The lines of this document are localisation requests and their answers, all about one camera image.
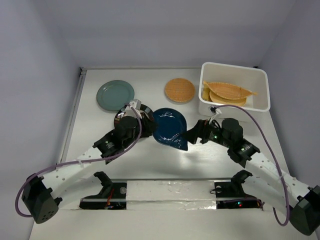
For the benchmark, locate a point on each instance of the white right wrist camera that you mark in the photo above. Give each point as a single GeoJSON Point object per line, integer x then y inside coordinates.
{"type": "Point", "coordinates": [215, 112]}

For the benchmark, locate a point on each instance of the round orange woven basket plate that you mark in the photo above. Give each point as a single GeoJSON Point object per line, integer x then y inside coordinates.
{"type": "Point", "coordinates": [179, 90]}

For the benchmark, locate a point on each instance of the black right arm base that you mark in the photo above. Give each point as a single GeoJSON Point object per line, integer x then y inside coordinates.
{"type": "Point", "coordinates": [230, 194]}

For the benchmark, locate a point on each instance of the leaf shaped orange woven tray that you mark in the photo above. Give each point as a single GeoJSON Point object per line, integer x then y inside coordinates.
{"type": "Point", "coordinates": [229, 91]}

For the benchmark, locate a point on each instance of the plain orange round plate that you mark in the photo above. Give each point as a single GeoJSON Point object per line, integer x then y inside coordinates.
{"type": "Point", "coordinates": [217, 99]}

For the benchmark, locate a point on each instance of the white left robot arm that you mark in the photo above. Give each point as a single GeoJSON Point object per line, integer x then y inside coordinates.
{"type": "Point", "coordinates": [42, 191]}

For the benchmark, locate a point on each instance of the dark blue shell shaped plate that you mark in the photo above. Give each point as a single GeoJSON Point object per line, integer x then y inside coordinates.
{"type": "Point", "coordinates": [171, 124]}

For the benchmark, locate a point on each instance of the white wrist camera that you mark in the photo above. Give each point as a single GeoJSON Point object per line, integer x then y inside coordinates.
{"type": "Point", "coordinates": [215, 112]}
{"type": "Point", "coordinates": [135, 104]}

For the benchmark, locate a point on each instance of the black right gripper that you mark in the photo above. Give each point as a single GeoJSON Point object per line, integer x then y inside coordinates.
{"type": "Point", "coordinates": [191, 135]}

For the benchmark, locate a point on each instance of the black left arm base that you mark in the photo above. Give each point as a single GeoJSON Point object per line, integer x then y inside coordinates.
{"type": "Point", "coordinates": [112, 195]}

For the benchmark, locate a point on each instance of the teal round ceramic plate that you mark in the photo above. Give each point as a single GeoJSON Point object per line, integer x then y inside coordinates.
{"type": "Point", "coordinates": [113, 95]}

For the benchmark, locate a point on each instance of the black rimmed beige plate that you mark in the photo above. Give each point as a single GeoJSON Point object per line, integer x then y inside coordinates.
{"type": "Point", "coordinates": [144, 109]}

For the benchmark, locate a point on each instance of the yellow green woven bamboo tray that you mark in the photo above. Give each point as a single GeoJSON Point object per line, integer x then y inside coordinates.
{"type": "Point", "coordinates": [206, 93]}

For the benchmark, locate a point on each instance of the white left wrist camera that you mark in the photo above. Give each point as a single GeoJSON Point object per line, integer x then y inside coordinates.
{"type": "Point", "coordinates": [135, 104]}

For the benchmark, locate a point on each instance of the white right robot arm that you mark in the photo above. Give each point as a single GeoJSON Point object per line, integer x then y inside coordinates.
{"type": "Point", "coordinates": [260, 177]}

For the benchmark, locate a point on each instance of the white plastic bin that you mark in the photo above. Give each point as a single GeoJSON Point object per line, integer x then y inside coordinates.
{"type": "Point", "coordinates": [253, 79]}

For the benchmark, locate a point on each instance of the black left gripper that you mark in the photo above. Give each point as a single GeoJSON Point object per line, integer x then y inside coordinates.
{"type": "Point", "coordinates": [149, 127]}

